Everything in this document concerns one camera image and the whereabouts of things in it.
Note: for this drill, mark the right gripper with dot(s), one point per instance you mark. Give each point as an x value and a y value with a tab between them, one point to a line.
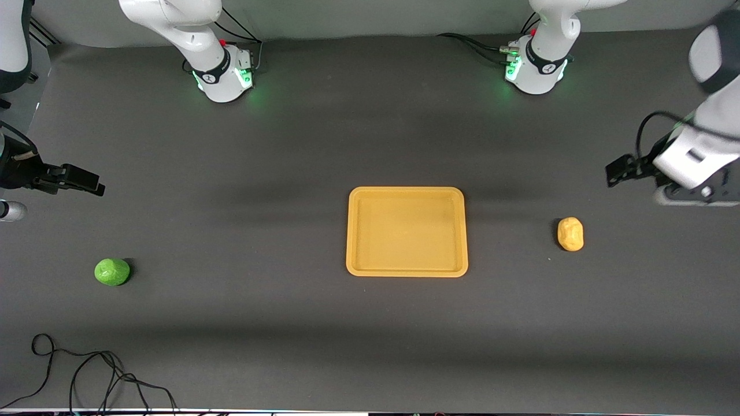
17	171

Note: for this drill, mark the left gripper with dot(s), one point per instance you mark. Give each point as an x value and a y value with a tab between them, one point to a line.
642	164

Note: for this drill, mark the yellow potato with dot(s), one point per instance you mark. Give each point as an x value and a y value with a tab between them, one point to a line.
570	234

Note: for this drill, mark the green apple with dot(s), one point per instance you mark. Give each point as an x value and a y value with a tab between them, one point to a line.
112	271

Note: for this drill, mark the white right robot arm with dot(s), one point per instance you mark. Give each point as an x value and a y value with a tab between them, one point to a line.
193	34

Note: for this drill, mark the yellow rectangular plastic tray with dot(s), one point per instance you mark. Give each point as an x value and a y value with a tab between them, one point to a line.
406	231

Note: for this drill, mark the dark grey table cover sheet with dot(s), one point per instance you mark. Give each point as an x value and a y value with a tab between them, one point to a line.
370	335

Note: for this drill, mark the aluminium frame rail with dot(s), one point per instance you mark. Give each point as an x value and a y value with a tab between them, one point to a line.
45	32

